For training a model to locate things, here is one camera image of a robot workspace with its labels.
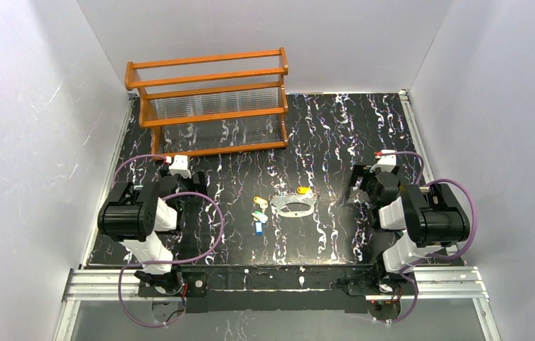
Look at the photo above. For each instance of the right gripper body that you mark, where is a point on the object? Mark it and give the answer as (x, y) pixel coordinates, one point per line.
(359, 180)

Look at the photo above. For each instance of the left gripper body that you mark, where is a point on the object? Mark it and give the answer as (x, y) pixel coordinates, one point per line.
(197, 183)

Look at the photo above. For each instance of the yellow key tag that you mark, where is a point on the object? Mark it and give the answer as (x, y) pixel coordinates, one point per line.
(263, 203)
(303, 190)

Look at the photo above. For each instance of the green key tag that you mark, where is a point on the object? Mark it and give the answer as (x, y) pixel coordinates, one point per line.
(260, 217)

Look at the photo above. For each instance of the silver keyring holder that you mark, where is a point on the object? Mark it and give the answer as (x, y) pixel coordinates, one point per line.
(294, 205)

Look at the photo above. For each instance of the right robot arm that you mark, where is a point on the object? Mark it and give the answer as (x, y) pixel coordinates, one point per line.
(429, 218)

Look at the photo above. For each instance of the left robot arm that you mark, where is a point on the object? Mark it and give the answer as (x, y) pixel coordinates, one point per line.
(135, 217)

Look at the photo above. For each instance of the yellow key tag on table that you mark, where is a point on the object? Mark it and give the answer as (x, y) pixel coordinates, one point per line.
(263, 203)

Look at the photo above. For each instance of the blue key tag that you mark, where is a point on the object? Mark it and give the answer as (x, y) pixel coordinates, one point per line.
(259, 228)

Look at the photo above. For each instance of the orange wooden shelf rack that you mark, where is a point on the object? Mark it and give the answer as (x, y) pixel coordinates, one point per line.
(214, 104)

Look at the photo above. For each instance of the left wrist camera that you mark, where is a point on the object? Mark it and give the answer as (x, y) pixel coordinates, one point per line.
(179, 165)

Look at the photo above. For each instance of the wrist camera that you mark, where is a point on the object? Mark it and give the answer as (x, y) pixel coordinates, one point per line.
(179, 165)
(386, 161)

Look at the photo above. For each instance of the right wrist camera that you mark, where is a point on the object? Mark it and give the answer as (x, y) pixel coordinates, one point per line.
(386, 161)

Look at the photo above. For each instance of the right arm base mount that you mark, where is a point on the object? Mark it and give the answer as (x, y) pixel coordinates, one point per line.
(389, 288)

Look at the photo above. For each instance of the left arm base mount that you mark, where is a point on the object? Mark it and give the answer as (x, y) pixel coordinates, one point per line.
(179, 282)

